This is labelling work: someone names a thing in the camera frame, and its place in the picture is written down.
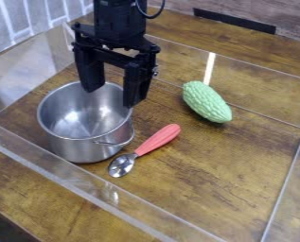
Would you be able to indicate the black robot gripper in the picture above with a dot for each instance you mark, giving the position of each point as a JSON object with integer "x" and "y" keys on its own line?
{"x": 115, "y": 40}

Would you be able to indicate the green bitter gourd toy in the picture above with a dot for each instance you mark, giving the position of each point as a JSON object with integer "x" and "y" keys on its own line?
{"x": 206, "y": 101}

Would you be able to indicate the silver metal pot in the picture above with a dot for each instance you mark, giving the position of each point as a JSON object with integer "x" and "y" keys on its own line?
{"x": 88, "y": 124}

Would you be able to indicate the red-handled metal spoon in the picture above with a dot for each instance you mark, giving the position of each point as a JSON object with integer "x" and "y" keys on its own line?
{"x": 123, "y": 164}

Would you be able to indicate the black wall strip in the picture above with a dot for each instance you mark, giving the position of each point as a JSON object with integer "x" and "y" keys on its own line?
{"x": 235, "y": 21}

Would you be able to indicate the clear acrylic tray wall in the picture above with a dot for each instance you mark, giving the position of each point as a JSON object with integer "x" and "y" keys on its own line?
{"x": 223, "y": 184}

